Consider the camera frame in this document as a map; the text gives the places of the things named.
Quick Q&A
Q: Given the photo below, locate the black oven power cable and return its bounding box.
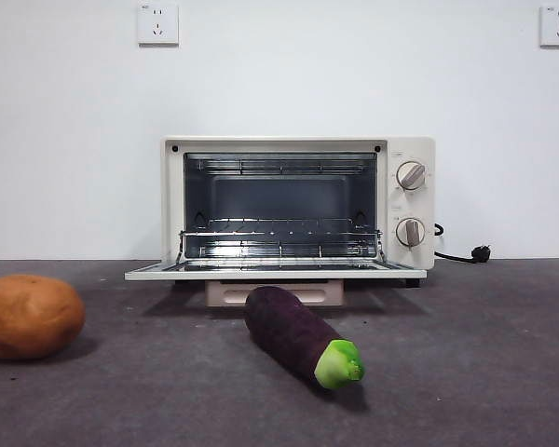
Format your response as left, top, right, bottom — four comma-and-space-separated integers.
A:
431, 220, 493, 264

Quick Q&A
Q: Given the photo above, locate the cream oven timer knob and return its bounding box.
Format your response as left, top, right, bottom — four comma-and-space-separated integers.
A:
395, 216, 427, 247

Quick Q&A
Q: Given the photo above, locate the cream Toshiba toaster oven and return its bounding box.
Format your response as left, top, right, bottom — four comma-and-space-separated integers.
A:
161, 135, 437, 289

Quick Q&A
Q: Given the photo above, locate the cream oven temperature knob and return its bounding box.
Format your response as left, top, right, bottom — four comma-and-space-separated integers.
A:
395, 160, 428, 191

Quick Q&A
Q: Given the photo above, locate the purple eggplant with green stem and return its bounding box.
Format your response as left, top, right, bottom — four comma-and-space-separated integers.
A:
243, 285, 368, 390

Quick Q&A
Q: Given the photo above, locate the metal wire oven rack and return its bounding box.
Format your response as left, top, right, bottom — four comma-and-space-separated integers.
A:
179, 217, 386, 262

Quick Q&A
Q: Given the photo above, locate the glass oven door with handle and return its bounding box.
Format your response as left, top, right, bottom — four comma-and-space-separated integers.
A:
124, 259, 429, 308

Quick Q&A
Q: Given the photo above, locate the brown potato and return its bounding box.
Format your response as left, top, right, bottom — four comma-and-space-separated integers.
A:
0, 274, 87, 360

